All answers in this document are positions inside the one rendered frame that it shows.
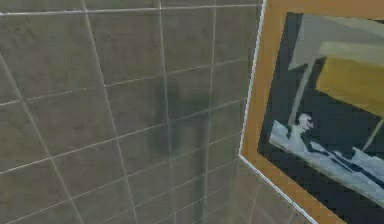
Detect orange framed wall picture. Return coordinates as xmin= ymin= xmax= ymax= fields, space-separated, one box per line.
xmin=237 ymin=0 xmax=384 ymax=224

